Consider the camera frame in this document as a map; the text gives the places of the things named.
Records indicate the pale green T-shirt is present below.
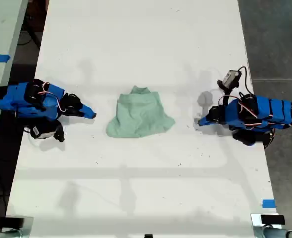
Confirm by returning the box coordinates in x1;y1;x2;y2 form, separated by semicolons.
105;85;176;139

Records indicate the pale side table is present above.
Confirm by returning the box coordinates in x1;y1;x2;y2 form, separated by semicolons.
0;0;29;160

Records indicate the small blue tape square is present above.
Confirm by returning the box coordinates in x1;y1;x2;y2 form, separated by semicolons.
262;199;276;209

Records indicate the small black box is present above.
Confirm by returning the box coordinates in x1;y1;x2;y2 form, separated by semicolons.
1;217;25;228
260;215;286;225

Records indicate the black camera stalk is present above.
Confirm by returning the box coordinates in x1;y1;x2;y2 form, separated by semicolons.
217;79;236;100
52;119;66;143

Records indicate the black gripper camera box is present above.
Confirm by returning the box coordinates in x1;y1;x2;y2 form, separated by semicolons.
30;122;57;140
222;70;241;89

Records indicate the silver metal bracket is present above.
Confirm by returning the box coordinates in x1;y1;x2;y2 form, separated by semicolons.
18;216;34;238
250;213;290;238

